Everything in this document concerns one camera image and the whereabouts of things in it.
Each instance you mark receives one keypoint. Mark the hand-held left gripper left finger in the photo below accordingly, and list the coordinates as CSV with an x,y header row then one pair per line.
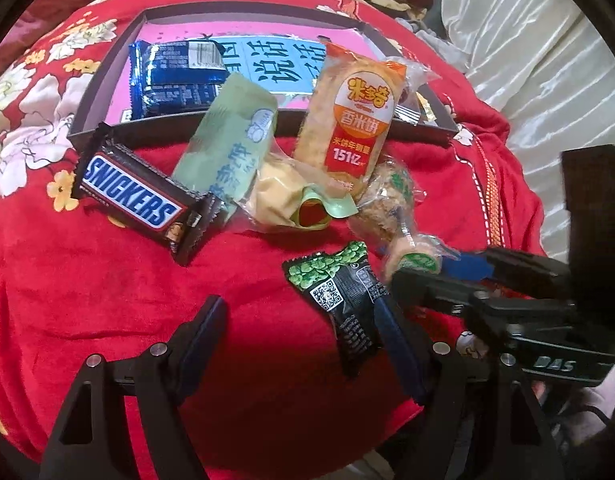
x,y
202,345

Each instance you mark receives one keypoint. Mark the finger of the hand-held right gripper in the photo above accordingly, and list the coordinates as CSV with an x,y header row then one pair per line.
x,y
470,266
427,290

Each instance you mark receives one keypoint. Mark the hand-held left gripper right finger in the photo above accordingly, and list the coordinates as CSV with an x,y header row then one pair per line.
x,y
400,350

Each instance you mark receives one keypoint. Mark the round pastry packet green label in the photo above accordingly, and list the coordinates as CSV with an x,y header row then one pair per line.
x,y
417,260

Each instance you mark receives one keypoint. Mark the black green pea packet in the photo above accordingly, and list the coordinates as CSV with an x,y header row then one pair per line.
x,y
337,300

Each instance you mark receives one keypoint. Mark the crumbly brown snack packet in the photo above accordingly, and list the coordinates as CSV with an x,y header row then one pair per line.
x,y
382,200

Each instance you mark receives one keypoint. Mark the brown chocolate bar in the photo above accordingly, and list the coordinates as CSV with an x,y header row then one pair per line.
x,y
137,192

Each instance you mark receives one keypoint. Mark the clear snack packet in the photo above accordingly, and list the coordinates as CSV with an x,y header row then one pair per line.
x,y
407,110

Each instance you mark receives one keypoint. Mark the orange rice cracker packet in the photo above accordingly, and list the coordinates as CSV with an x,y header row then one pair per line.
x,y
347,130

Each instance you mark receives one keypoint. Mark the green cake packet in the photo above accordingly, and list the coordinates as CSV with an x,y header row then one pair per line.
x,y
227,140

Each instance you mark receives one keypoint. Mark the blue snack packet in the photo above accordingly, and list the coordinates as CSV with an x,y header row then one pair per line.
x,y
162,85

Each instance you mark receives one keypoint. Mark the dark grey box lid tray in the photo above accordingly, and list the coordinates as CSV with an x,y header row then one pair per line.
x,y
105,85

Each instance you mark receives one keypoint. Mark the person's right hand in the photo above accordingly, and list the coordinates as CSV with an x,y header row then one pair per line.
x,y
597,397

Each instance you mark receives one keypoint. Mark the red floral blanket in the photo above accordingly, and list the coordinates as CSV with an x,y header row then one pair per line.
x,y
87,310

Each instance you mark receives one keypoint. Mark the white satin curtain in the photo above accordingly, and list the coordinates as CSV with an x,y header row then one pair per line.
x,y
537,70

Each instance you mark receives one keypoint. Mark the light blue cloth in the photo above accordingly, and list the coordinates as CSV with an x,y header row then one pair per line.
x,y
432,30

